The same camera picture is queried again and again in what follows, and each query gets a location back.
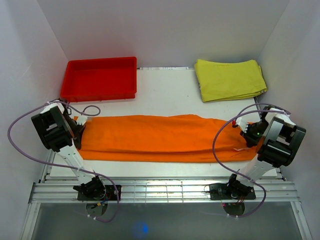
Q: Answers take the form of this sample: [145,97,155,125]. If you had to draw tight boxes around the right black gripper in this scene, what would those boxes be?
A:
[240,119,269,148]

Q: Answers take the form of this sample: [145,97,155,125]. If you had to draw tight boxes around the orange trousers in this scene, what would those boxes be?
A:
[79,114,256,164]

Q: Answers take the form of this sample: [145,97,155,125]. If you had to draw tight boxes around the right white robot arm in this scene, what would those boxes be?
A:
[225,105,307,199]

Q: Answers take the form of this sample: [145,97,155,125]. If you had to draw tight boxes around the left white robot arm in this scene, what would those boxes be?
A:
[31,101,107,200]

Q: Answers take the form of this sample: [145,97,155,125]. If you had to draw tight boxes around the folded yellow trousers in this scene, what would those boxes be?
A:
[194,59,267,103]

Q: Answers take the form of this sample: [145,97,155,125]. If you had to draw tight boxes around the red plastic tray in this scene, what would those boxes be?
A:
[60,56,137,103]

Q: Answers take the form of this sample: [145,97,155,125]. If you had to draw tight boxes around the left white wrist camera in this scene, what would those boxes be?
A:
[74,115,92,126]

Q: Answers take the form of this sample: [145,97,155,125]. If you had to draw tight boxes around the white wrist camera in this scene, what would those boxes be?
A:
[231,117,249,133]
[74,115,92,126]

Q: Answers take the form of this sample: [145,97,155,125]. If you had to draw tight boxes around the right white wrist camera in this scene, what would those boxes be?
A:
[231,117,249,133]

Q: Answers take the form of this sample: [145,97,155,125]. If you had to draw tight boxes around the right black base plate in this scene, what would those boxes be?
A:
[209,183,256,200]

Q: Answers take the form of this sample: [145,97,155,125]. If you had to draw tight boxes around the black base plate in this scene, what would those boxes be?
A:
[76,184,117,201]
[209,183,256,200]

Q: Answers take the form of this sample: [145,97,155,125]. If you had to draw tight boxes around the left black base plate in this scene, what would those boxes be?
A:
[76,184,117,201]

